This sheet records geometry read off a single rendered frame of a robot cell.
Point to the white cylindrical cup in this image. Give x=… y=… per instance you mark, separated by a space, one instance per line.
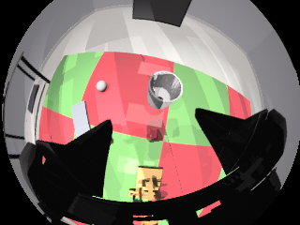
x=165 y=85

